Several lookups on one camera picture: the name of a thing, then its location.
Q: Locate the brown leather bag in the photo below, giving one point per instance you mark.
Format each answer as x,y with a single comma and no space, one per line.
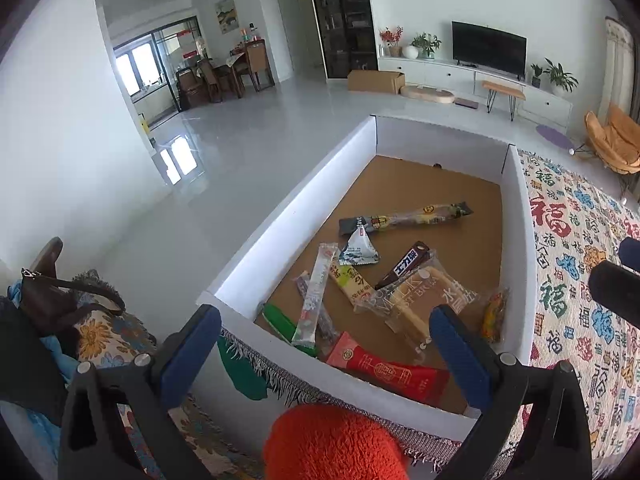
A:
50,290

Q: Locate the beige snack bar packet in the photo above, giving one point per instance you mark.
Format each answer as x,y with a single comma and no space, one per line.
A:
350,285

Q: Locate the red snack packet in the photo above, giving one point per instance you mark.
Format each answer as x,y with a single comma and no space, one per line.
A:
385,370

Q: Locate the red flower arrangement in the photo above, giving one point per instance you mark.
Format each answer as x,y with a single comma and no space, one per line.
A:
391,37

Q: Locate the brown cardboard box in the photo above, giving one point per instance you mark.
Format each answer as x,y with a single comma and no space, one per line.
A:
375,81

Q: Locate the flat wooden board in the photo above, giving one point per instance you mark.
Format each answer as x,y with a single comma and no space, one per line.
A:
427,95

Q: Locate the floral cloth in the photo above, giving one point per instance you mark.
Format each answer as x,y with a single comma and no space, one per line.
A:
115,340

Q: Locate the orange plush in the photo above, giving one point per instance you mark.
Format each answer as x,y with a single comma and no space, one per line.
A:
335,445

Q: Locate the purple round mat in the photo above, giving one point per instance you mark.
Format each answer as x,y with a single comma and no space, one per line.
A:
552,136

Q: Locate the black chocolate bar packet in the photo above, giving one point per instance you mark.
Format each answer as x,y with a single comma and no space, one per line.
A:
405,265

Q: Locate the dark glass cabinet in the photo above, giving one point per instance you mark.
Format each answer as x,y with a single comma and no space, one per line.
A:
342,15

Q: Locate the dark cloth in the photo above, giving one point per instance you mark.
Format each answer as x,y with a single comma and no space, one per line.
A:
25,360

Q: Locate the clear bread packet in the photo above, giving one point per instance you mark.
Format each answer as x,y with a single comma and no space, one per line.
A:
420,300

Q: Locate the small orange pastry packet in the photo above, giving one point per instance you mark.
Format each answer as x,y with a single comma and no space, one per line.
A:
494,317

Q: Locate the white television cabinet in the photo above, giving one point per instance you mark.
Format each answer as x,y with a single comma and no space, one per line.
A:
440,72

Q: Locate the small potted plant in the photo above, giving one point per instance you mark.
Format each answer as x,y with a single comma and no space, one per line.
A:
536,75

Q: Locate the large leafy potted plant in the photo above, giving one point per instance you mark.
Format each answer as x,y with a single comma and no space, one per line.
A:
560,77

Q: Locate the clear long snack packet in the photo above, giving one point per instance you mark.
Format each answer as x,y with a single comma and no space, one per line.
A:
315,300

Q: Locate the triangular grey snack packet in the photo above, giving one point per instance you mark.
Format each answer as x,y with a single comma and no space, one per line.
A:
360,247

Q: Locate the long dark snack packet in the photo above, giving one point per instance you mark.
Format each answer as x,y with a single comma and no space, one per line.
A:
400,220

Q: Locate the printed woven blanket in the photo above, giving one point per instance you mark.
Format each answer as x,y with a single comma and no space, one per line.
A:
575,260

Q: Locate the glass sliding door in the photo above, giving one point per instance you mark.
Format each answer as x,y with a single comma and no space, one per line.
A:
150,70

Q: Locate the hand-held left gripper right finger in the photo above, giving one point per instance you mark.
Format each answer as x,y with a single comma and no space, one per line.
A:
462,355

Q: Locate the wooden bench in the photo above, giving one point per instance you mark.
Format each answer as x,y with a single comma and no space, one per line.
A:
502,89

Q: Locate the black television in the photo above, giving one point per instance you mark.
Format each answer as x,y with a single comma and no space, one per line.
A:
487,47

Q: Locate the white round vase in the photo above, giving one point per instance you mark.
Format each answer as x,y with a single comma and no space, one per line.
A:
410,52

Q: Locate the grey purple snack bar packet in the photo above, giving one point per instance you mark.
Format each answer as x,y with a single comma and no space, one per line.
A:
327,325

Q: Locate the orange lounge chair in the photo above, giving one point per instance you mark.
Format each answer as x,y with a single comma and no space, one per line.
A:
615,140

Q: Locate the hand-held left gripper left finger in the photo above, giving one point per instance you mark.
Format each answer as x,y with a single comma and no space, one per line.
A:
187,355

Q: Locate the white curtain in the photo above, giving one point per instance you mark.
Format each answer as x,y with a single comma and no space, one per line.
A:
617,70

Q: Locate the green potted plant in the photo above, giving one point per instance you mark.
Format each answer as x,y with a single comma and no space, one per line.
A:
426,44

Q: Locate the green sausage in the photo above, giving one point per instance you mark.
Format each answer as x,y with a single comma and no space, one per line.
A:
280,322

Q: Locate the framed wall painting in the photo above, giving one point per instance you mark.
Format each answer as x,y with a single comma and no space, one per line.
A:
225,14

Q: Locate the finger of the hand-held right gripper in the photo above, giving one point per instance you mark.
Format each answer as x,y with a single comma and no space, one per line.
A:
615,290
631,251

